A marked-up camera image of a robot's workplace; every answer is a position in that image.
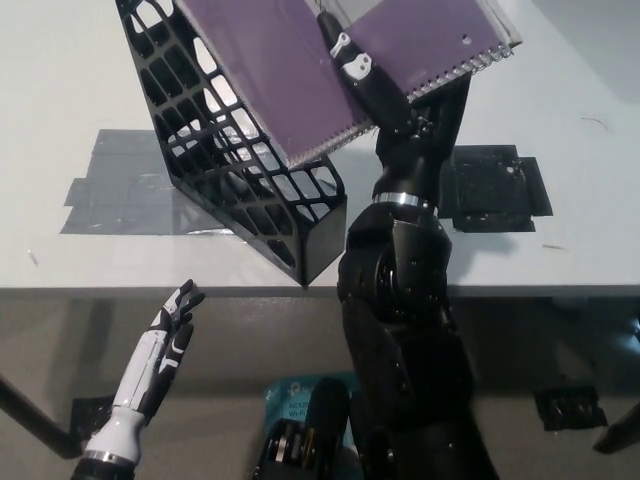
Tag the purple spiral notebook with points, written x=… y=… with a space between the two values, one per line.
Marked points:
x=280 y=80

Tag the black floor tape patch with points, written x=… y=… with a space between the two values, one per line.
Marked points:
x=92 y=415
x=570 y=407

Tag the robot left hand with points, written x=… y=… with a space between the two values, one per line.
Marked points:
x=150 y=370

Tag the black mesh magazine stand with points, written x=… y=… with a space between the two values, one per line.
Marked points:
x=325 y=240

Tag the black table leg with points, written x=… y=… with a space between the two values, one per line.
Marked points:
x=617 y=432
x=35 y=420

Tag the black square tape patch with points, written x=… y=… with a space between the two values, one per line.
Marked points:
x=495 y=195

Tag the grey tape patch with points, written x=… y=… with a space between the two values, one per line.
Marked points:
x=120 y=200

